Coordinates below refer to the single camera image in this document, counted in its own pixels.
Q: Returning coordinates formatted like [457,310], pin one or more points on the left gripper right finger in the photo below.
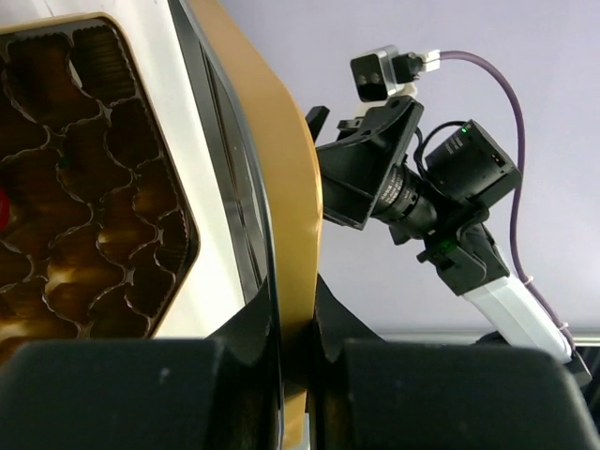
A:
[369,393]

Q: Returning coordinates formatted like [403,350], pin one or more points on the silver tin lid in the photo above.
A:
[287,182]

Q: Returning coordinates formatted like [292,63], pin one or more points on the gold chocolate box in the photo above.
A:
[97,234]

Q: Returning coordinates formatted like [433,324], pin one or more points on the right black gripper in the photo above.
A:
[354,167]

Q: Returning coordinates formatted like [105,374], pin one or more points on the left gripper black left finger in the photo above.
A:
[218,392]

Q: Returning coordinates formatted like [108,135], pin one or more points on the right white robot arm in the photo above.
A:
[446,207]

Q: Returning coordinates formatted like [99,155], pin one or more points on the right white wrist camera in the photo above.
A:
[385,72]

